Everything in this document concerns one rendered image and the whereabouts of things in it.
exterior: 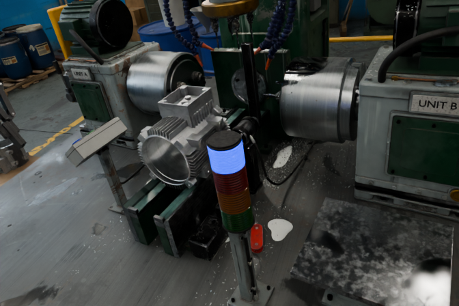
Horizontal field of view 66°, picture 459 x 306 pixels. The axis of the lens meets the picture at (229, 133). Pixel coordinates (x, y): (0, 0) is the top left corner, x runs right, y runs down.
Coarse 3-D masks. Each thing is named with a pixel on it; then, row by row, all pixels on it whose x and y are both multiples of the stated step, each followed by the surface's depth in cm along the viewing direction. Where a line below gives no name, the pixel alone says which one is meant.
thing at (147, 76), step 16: (144, 64) 127; (160, 64) 123; (176, 64) 124; (192, 64) 131; (128, 80) 130; (144, 80) 125; (160, 80) 121; (176, 80) 125; (192, 80) 133; (144, 96) 127; (160, 96) 123; (144, 112) 136
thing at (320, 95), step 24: (288, 72) 100; (312, 72) 96; (336, 72) 93; (360, 72) 96; (288, 96) 98; (312, 96) 95; (336, 96) 92; (288, 120) 101; (312, 120) 97; (336, 120) 93
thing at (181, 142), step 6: (216, 108) 99; (216, 114) 100; (144, 132) 93; (138, 138) 93; (144, 138) 92; (180, 138) 87; (174, 144) 87; (180, 144) 86; (186, 144) 88; (150, 174) 99; (192, 180) 93
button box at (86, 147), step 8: (112, 120) 104; (120, 120) 105; (104, 128) 101; (112, 128) 103; (120, 128) 104; (88, 136) 97; (96, 136) 99; (104, 136) 100; (112, 136) 102; (72, 144) 94; (80, 144) 95; (88, 144) 96; (96, 144) 98; (104, 144) 99; (72, 152) 95; (80, 152) 94; (88, 152) 95; (72, 160) 97; (80, 160) 95
